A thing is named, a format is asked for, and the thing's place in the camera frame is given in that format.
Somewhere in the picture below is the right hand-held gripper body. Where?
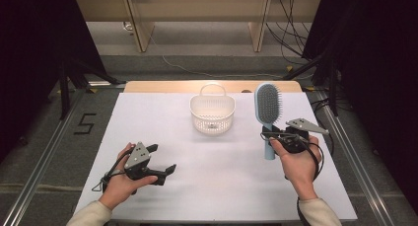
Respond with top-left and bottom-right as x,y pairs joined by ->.
272,117 -> 329,154

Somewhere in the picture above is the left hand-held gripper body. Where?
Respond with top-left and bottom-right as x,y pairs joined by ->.
123,141 -> 160,183

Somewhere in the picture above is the light blue hairbrush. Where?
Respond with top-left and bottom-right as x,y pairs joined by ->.
253,82 -> 283,161

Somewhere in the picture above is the white slotted plastic basket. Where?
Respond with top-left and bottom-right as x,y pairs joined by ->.
189,82 -> 237,135

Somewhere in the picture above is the person's right hand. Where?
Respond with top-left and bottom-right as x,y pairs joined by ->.
269,135 -> 322,200

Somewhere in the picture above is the person's left hand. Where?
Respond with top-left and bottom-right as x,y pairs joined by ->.
98,142 -> 159,210

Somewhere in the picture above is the light wooden table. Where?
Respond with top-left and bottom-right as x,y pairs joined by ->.
123,80 -> 304,94

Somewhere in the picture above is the black tripod stand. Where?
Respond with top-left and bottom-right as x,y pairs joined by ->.
58,54 -> 126,121
282,51 -> 340,117

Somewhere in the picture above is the dark curtain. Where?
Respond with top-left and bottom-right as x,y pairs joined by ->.
302,0 -> 418,215
0,0 -> 106,163

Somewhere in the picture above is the beige wooden desk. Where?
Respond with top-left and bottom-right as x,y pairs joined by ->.
74,0 -> 323,53

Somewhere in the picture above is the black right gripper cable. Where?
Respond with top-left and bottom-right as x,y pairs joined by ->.
284,135 -> 325,226

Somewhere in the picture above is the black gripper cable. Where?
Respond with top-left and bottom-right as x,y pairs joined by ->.
92,150 -> 132,193
284,135 -> 325,226

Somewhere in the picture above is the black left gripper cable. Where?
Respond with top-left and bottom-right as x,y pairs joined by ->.
92,150 -> 132,193

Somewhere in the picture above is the aluminium floor rail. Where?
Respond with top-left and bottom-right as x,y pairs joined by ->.
0,87 -> 87,226
314,90 -> 396,226

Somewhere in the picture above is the white floor cable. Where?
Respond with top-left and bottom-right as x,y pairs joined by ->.
149,35 -> 288,81

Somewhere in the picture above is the bundle of black cables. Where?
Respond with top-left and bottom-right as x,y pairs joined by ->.
265,0 -> 317,66

